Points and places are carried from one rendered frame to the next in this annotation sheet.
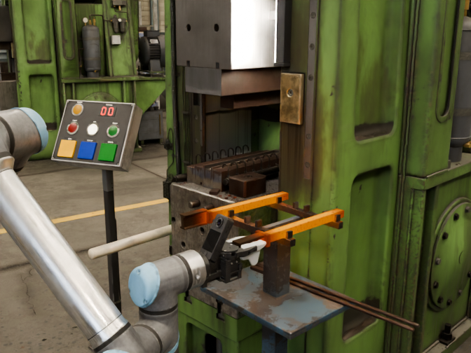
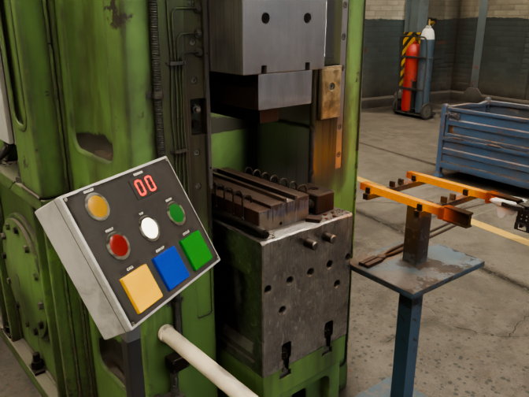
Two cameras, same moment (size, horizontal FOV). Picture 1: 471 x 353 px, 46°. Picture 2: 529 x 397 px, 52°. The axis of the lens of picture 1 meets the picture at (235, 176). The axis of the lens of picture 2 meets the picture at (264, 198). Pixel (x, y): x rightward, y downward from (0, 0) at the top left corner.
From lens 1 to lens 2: 2.56 m
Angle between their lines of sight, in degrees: 81
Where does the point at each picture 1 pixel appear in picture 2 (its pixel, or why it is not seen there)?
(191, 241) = (295, 295)
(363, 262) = not seen: hidden behind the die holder
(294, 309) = (444, 256)
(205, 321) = (308, 374)
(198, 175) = (277, 215)
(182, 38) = (255, 33)
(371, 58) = not seen: hidden behind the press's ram
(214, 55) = (304, 53)
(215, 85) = (304, 92)
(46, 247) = not seen: outside the picture
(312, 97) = (343, 87)
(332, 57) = (357, 46)
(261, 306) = (445, 268)
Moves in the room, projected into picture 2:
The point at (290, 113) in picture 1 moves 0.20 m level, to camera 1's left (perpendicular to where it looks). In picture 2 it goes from (332, 107) to (334, 117)
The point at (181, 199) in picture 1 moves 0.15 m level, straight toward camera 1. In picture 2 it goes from (281, 253) to (333, 253)
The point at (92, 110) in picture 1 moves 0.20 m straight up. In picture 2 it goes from (121, 195) to (112, 96)
